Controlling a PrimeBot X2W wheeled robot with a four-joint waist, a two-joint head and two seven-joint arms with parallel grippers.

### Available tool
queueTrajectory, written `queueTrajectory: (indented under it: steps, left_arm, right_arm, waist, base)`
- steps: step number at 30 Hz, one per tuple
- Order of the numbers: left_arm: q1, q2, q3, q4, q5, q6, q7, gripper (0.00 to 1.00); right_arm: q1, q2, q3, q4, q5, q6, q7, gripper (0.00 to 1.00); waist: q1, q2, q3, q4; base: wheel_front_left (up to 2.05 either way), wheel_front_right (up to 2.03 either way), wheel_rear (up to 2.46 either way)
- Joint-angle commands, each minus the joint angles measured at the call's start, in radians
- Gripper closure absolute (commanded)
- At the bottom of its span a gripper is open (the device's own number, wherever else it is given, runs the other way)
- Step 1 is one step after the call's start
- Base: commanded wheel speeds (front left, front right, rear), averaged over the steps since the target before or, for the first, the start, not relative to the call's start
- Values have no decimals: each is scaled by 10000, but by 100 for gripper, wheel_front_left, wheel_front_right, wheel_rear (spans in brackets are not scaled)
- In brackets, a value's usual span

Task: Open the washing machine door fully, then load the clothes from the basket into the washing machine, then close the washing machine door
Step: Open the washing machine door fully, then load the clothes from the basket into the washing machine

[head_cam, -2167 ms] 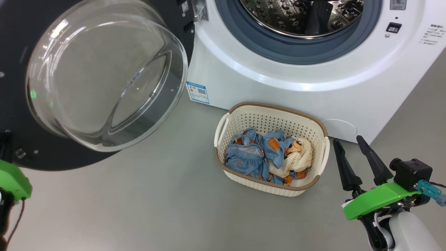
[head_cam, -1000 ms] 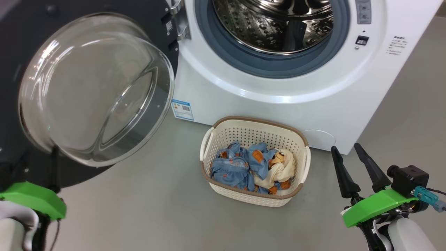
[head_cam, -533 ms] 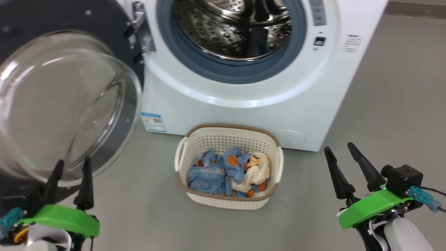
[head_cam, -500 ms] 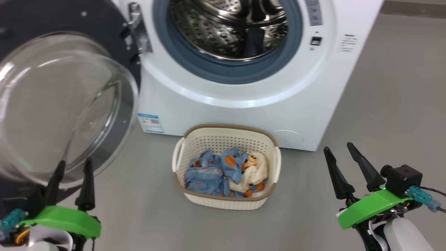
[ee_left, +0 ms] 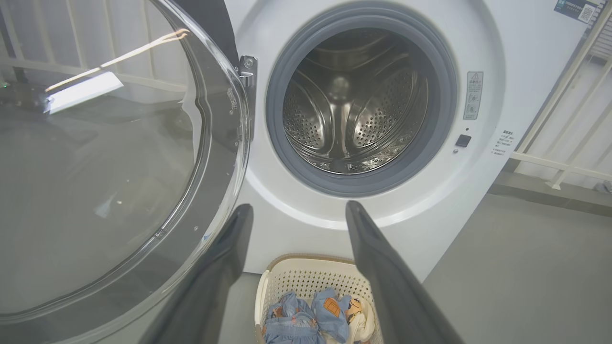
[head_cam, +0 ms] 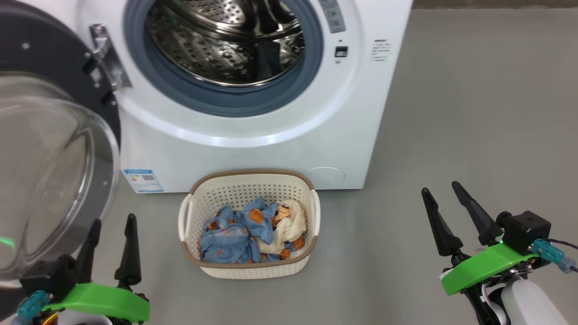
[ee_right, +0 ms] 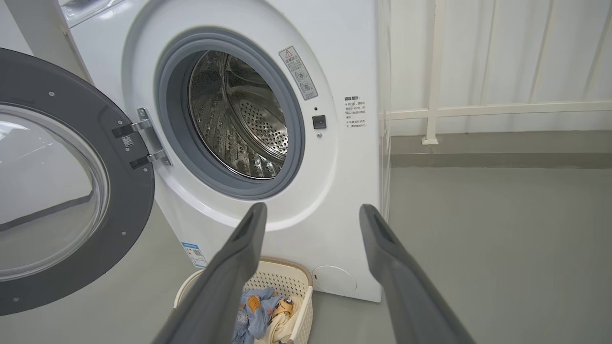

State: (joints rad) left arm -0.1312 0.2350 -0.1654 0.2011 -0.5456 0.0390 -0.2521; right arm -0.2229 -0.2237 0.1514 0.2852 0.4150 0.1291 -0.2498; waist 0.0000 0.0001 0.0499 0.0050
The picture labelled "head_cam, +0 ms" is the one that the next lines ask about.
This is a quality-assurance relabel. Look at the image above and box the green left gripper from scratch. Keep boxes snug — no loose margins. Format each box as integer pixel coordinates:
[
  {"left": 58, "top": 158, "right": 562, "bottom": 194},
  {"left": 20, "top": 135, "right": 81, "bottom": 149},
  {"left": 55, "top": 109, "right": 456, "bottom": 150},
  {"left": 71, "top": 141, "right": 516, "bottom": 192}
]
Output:
[{"left": 43, "top": 214, "right": 151, "bottom": 324}]

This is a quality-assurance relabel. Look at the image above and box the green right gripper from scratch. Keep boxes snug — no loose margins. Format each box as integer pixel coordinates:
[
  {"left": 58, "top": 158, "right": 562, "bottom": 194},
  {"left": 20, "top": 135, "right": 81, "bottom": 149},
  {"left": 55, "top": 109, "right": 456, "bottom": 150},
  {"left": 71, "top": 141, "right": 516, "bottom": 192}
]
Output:
[{"left": 421, "top": 181, "right": 539, "bottom": 297}]

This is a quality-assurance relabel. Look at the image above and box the black glass washer door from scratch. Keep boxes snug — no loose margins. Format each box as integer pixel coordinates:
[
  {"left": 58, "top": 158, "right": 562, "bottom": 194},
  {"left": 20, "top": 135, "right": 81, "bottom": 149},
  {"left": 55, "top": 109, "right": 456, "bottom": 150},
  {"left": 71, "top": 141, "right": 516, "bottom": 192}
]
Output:
[{"left": 0, "top": 0, "right": 122, "bottom": 312}]

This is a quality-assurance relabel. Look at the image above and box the blue patterned garment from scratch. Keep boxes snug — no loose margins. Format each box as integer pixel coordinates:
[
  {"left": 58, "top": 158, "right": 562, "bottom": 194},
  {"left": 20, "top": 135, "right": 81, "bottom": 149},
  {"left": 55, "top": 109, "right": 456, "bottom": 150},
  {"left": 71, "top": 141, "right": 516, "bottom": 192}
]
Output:
[{"left": 199, "top": 197, "right": 294, "bottom": 265}]

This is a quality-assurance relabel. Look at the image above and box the cream garment with brown print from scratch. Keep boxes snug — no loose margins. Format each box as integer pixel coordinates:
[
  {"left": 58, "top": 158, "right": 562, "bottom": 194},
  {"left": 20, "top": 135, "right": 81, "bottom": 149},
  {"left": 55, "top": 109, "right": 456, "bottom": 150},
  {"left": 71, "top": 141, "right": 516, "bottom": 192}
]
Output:
[{"left": 256, "top": 200, "right": 308, "bottom": 260}]

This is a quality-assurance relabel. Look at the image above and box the white front-load washing machine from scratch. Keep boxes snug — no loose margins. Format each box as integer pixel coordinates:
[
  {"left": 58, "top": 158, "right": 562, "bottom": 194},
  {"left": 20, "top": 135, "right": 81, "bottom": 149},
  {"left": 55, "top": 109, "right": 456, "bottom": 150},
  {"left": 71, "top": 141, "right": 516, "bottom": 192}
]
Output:
[{"left": 18, "top": 0, "right": 414, "bottom": 194}]

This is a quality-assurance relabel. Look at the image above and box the metal door hinge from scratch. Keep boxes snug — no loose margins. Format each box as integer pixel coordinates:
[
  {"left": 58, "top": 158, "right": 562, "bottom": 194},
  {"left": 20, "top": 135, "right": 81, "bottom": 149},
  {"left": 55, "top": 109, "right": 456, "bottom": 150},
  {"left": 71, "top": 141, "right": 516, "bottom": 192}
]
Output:
[{"left": 83, "top": 24, "right": 132, "bottom": 107}]

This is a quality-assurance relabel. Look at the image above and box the grey rubber door gasket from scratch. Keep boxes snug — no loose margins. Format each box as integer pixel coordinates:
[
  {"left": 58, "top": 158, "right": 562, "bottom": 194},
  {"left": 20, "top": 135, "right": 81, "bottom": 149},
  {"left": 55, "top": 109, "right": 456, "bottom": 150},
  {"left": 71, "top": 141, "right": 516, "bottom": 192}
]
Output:
[{"left": 124, "top": 0, "right": 324, "bottom": 118}]

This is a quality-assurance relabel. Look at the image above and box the stainless steel washing machine drum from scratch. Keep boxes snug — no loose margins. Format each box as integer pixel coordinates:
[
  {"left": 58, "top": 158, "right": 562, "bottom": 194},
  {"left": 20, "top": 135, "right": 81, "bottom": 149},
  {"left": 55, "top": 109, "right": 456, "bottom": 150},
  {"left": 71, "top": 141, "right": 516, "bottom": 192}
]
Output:
[{"left": 145, "top": 0, "right": 306, "bottom": 87}]

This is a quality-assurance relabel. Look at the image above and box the grey instruction label sticker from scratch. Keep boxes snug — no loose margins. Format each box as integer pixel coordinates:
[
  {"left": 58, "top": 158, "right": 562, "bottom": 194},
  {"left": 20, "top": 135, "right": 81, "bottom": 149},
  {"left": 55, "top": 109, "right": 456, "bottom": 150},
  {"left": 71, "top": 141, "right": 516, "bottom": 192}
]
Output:
[{"left": 318, "top": 0, "right": 347, "bottom": 34}]

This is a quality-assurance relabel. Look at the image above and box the blue energy label sticker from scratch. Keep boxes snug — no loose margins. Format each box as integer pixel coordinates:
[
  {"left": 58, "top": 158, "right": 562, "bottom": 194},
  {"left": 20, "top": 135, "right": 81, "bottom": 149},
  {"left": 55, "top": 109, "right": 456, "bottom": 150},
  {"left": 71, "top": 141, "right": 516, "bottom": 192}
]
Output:
[{"left": 123, "top": 169, "right": 164, "bottom": 194}]

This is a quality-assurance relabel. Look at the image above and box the round filter cover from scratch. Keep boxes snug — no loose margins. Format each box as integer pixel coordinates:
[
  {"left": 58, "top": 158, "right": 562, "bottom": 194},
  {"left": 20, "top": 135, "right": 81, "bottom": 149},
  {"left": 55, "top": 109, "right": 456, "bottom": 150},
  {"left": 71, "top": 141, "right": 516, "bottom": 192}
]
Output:
[{"left": 303, "top": 167, "right": 346, "bottom": 190}]

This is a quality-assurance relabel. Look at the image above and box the cream perforated laundry basket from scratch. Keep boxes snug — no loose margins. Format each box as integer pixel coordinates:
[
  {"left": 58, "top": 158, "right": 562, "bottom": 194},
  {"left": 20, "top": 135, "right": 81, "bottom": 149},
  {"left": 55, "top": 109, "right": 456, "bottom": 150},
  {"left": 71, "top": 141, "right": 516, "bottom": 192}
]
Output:
[{"left": 178, "top": 169, "right": 321, "bottom": 279}]

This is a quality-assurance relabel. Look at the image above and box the small printed text sticker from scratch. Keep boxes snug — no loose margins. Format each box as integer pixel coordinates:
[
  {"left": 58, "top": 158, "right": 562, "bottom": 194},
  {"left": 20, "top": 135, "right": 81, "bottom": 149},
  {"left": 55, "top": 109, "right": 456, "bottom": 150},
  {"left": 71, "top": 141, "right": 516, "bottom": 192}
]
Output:
[{"left": 371, "top": 39, "right": 392, "bottom": 62}]

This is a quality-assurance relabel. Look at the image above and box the teal right camera connector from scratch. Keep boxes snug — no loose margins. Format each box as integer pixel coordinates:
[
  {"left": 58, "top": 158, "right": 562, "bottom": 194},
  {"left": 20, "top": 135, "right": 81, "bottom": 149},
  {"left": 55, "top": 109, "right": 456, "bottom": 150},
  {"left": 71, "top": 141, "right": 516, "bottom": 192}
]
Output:
[{"left": 532, "top": 238, "right": 578, "bottom": 274}]

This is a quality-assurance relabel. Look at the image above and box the teal camera connector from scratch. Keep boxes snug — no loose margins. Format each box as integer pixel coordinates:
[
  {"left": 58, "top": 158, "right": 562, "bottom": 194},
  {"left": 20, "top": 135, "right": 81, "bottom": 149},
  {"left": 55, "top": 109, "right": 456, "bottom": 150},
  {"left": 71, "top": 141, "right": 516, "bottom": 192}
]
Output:
[
  {"left": 16, "top": 290, "right": 50, "bottom": 322},
  {"left": 532, "top": 238, "right": 578, "bottom": 274}
]

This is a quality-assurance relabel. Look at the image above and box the teal left camera connector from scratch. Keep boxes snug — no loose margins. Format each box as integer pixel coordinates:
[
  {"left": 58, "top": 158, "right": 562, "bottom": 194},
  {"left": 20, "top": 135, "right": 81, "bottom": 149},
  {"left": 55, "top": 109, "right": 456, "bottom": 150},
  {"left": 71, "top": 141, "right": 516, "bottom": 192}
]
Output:
[{"left": 16, "top": 290, "right": 50, "bottom": 322}]

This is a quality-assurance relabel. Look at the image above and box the thin black right camera cable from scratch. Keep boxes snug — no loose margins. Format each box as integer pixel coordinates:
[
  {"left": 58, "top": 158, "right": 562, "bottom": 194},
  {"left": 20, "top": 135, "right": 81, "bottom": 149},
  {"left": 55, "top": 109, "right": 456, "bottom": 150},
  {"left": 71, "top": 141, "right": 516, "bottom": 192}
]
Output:
[{"left": 549, "top": 238, "right": 578, "bottom": 272}]

